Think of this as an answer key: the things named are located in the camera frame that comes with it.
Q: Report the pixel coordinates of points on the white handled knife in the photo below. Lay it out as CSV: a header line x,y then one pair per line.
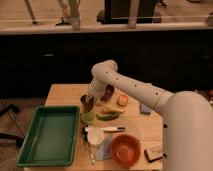
x,y
107,129

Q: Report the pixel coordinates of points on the yellow banana toy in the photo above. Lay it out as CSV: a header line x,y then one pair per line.
x,y
112,110

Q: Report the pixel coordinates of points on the dark red grape bunch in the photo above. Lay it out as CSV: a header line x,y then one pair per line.
x,y
89,103

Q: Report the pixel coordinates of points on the light green cup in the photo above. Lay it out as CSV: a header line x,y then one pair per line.
x,y
88,117

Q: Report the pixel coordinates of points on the green plastic tray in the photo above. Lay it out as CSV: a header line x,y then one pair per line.
x,y
51,137

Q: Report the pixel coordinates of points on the wooden block brush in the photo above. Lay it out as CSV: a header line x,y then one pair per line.
x,y
154,153

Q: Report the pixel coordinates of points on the orange plastic bowl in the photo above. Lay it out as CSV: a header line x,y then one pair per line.
x,y
125,150

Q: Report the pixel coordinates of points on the orange fruit toy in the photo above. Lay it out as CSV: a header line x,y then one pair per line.
x,y
122,100

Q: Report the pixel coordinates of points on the light blue cloth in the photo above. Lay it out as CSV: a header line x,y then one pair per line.
x,y
103,151

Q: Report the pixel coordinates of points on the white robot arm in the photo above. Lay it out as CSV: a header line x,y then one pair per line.
x,y
187,117

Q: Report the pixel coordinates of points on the black cabinet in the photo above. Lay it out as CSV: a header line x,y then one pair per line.
x,y
173,60

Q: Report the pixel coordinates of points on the blue sponge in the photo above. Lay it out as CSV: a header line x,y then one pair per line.
x,y
144,109

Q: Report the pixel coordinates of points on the dark red bowl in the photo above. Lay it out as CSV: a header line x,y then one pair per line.
x,y
109,91

